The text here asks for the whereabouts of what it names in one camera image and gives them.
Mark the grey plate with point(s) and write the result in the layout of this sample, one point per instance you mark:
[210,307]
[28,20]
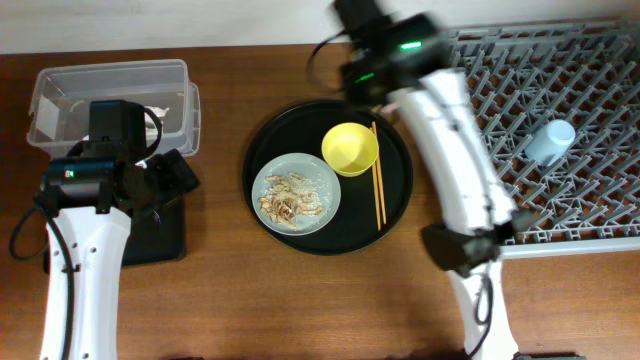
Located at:
[324,179]

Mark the grey dishwasher rack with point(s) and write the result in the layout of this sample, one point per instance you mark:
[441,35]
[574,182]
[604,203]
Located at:
[521,77]

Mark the wooden chopstick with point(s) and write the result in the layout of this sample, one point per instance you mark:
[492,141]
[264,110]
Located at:
[375,184]
[379,182]

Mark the white tissue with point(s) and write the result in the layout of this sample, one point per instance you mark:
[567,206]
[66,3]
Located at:
[159,112]

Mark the round black serving tray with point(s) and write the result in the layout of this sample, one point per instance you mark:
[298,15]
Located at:
[300,129]

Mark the pink cup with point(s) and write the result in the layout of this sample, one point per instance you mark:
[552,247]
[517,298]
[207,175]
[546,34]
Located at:
[389,108]

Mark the clear plastic bin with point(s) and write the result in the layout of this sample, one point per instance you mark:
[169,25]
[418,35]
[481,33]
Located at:
[62,95]

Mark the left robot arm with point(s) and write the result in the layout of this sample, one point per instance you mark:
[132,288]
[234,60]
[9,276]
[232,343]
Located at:
[91,199]

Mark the yellow bowl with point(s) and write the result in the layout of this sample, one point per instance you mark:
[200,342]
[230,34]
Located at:
[350,149]

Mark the black rectangular tray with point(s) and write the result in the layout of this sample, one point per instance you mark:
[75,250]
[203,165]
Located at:
[160,240]

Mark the wooden chopstick left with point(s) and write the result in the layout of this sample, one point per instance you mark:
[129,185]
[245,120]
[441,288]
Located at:
[375,184]

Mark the blue cup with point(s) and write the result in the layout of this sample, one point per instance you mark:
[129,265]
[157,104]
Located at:
[550,142]

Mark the wooden chopstick right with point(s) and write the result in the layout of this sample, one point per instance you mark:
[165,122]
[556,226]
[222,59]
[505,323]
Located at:
[379,182]

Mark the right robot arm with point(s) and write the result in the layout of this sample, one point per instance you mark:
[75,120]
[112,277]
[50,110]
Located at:
[406,63]

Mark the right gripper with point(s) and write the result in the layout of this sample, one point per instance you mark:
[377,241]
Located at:
[351,13]

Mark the food scraps on plate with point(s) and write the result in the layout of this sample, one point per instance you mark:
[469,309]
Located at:
[289,197]

